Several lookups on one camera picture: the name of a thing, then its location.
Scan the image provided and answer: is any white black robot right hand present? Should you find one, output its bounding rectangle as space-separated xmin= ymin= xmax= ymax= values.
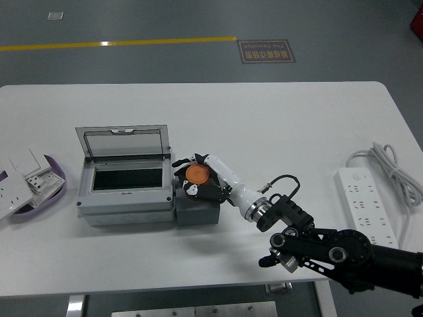
xmin=171 ymin=153 xmax=265 ymax=219

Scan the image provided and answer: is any orange cylinder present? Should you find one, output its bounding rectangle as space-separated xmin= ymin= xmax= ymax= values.
xmin=184 ymin=164 xmax=212 ymax=188

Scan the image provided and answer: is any grey box with clear lid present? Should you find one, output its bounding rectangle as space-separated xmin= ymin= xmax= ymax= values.
xmin=75 ymin=124 xmax=176 ymax=227

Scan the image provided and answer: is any grey cube block with hole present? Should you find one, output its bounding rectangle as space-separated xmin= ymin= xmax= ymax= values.
xmin=174 ymin=184 xmax=221 ymax=227

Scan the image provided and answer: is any brown floor sign sticker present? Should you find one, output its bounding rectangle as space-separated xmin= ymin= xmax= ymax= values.
xmin=237 ymin=39 xmax=297 ymax=65

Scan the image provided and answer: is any white table leg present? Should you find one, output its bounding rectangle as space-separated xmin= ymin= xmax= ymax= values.
xmin=313 ymin=280 xmax=338 ymax=317
xmin=65 ymin=294 xmax=89 ymax=317

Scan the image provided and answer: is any purple plastic tray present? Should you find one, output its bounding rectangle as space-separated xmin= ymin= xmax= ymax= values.
xmin=9 ymin=154 xmax=67 ymax=221

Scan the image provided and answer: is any red bin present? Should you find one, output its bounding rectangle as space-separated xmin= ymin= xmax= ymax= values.
xmin=409 ymin=5 xmax=423 ymax=34

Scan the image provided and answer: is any metal table bracket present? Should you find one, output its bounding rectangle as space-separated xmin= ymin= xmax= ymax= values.
xmin=265 ymin=281 xmax=293 ymax=295

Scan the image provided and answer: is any grey metal base plate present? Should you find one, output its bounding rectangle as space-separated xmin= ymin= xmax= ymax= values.
xmin=111 ymin=300 xmax=279 ymax=317

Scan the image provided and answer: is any white power strip cord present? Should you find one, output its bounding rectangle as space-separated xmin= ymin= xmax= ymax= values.
xmin=346 ymin=142 xmax=423 ymax=248

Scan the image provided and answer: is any white rocker switch panel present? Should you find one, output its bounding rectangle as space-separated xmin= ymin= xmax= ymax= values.
xmin=9 ymin=147 xmax=53 ymax=178

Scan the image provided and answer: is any white wall socket panel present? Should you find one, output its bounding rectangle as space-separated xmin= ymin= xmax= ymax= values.
xmin=0 ymin=171 xmax=34 ymax=221

